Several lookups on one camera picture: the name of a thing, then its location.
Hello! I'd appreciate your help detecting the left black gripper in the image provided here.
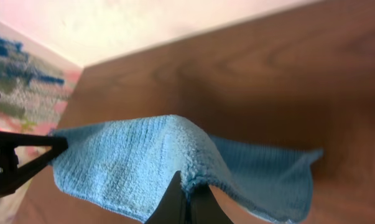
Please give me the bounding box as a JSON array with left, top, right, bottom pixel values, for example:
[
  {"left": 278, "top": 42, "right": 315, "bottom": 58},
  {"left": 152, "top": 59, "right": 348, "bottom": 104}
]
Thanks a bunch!
[{"left": 0, "top": 131, "right": 68, "bottom": 198}]

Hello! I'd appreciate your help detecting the colourful patterned floor mat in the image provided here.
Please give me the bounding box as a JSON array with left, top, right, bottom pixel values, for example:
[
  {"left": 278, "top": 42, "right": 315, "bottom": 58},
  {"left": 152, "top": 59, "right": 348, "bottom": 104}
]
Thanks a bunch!
[{"left": 0, "top": 15, "right": 84, "bottom": 224}]

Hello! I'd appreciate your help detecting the blue cloth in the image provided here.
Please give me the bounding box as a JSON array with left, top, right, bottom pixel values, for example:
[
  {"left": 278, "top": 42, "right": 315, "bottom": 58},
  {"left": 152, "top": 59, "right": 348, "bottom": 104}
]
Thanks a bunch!
[{"left": 51, "top": 115, "right": 323, "bottom": 223}]

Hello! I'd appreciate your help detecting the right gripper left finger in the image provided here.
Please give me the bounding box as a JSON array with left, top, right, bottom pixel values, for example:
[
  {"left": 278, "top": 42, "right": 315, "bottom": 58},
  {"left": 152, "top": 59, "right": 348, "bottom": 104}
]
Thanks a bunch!
[{"left": 145, "top": 171, "right": 187, "bottom": 224}]

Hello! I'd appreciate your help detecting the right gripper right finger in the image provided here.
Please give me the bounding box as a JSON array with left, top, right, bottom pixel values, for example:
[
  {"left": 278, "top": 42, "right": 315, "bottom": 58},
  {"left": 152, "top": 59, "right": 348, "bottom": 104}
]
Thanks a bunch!
[{"left": 188, "top": 185, "right": 233, "bottom": 224}]

